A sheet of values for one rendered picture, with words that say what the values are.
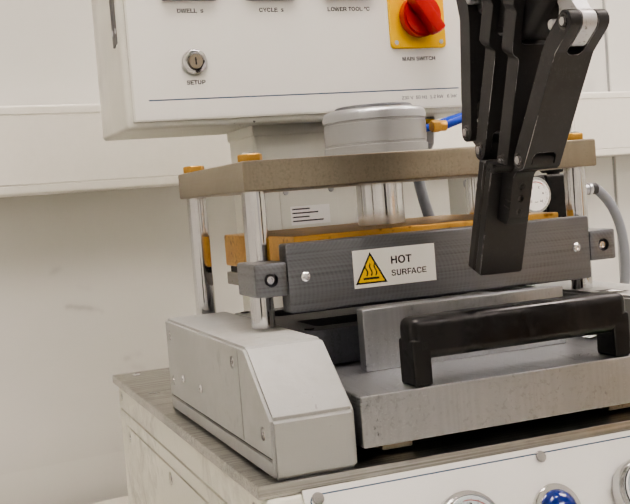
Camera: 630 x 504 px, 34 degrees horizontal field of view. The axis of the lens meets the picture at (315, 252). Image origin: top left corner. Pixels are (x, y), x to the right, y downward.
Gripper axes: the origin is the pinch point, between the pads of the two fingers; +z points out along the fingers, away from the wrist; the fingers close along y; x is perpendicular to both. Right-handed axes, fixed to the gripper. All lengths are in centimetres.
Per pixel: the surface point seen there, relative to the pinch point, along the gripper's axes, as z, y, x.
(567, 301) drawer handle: 4.4, 3.8, 3.0
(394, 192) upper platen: 3.4, -15.2, 0.1
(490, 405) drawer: 9.5, 5.8, -2.9
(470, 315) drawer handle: 4.5, 3.9, -3.7
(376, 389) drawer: 8.4, 4.1, -9.6
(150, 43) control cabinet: -4.8, -33.4, -14.4
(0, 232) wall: 22, -63, -26
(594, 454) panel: 12.8, 7.9, 3.5
